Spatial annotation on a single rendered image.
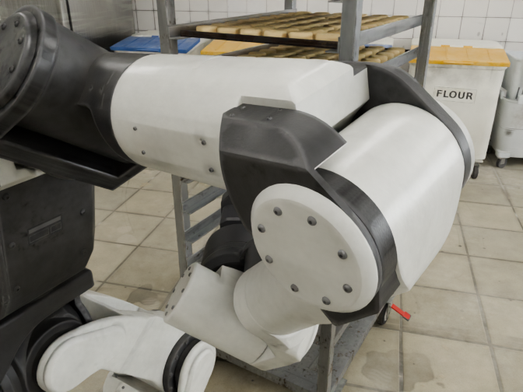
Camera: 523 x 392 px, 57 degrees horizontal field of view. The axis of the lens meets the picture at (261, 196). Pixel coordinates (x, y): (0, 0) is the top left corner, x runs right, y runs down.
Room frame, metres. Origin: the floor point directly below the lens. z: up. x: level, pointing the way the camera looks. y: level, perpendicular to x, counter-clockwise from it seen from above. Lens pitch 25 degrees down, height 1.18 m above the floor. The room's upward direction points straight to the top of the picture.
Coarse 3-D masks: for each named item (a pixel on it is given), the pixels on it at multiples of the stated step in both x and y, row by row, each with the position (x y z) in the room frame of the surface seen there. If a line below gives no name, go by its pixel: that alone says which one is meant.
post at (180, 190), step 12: (156, 0) 1.18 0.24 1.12; (168, 0) 1.17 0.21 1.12; (168, 12) 1.17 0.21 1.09; (168, 24) 1.16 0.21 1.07; (168, 36) 1.16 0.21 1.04; (168, 48) 1.16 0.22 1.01; (180, 192) 1.16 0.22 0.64; (180, 204) 1.16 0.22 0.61; (180, 216) 1.17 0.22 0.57; (180, 228) 1.17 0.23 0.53; (180, 240) 1.17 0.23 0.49; (180, 252) 1.17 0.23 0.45; (180, 264) 1.17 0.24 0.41; (180, 276) 1.18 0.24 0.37
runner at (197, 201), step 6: (210, 186) 1.27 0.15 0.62; (198, 192) 1.22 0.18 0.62; (204, 192) 1.24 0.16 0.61; (210, 192) 1.27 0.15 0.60; (216, 192) 1.28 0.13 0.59; (222, 192) 1.28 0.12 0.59; (192, 198) 1.20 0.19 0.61; (198, 198) 1.22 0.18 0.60; (204, 198) 1.24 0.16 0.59; (210, 198) 1.24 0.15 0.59; (186, 204) 1.17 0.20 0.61; (192, 204) 1.19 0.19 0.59; (198, 204) 1.21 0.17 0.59; (204, 204) 1.21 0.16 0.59; (186, 210) 1.17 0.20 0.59; (192, 210) 1.17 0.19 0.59
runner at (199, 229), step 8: (208, 216) 1.25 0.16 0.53; (216, 216) 1.29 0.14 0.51; (200, 224) 1.22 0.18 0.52; (208, 224) 1.25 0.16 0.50; (216, 224) 1.25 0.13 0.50; (184, 232) 1.16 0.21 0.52; (192, 232) 1.19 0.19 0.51; (200, 232) 1.21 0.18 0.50; (208, 232) 1.21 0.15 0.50; (184, 240) 1.16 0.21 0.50; (192, 240) 1.16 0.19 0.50
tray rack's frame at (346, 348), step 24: (288, 0) 1.69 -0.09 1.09; (432, 0) 1.46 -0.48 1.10; (432, 24) 1.46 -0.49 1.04; (360, 336) 1.17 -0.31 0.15; (240, 360) 1.07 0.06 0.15; (312, 360) 1.07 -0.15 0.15; (336, 360) 1.07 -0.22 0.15; (288, 384) 0.99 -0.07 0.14; (312, 384) 0.98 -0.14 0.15; (336, 384) 0.99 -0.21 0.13
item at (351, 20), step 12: (348, 0) 0.94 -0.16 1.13; (360, 0) 0.94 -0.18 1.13; (348, 12) 0.94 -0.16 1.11; (360, 12) 0.95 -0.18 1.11; (348, 24) 0.94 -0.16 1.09; (360, 24) 0.95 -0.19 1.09; (348, 36) 0.94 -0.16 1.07; (348, 48) 0.93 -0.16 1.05; (348, 60) 0.93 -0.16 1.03; (324, 324) 0.94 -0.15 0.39; (324, 336) 0.94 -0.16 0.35; (324, 348) 0.94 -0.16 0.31; (324, 360) 0.94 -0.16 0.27; (324, 372) 0.94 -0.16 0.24; (324, 384) 0.93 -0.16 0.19
